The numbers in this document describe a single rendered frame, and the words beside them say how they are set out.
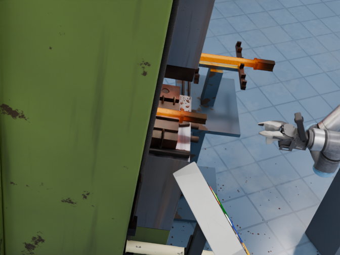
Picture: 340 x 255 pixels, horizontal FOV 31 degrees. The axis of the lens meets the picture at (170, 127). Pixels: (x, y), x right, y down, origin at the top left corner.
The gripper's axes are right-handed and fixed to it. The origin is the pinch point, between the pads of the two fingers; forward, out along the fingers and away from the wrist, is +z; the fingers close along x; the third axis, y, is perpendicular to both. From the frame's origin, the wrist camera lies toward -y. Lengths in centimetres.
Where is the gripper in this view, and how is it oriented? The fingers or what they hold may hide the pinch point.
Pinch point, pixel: (262, 127)
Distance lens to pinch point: 240.3
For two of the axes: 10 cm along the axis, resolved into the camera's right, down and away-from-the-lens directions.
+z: -9.9, -1.5, -0.8
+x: 0.4, -6.9, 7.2
